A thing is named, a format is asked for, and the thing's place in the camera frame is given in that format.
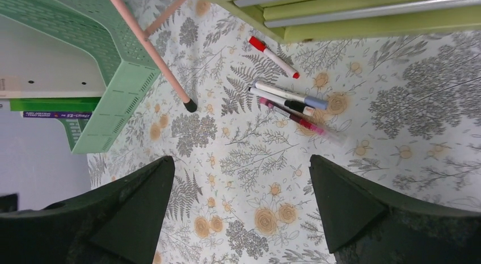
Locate pink music stand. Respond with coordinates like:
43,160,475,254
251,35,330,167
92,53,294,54
110,0,197,112

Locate blue capped marker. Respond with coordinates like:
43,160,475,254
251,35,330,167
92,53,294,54
253,81,328,110

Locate yellow-green drawer cabinet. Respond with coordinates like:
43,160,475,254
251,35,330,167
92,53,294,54
207,0,480,43

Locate black capped marker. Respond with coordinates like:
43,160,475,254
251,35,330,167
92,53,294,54
248,87,315,116

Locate red transparent pen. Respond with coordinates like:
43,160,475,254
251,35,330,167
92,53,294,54
260,97,345,146

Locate white binder folder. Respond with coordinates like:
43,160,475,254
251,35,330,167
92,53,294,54
1,16,106,99

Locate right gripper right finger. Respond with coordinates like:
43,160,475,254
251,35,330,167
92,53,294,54
309,155,480,263

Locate green desktop file organizer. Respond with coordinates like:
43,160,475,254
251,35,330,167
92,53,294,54
1,0,160,154

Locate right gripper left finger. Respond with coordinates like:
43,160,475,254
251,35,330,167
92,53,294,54
1,156,175,263

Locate floral table mat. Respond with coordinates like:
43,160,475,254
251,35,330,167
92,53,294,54
87,0,480,263

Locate green plastic folder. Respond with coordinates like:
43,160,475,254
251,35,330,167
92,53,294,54
9,97,100,112

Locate purple Treehouse book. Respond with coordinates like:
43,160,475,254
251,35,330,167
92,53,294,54
20,111,92,119

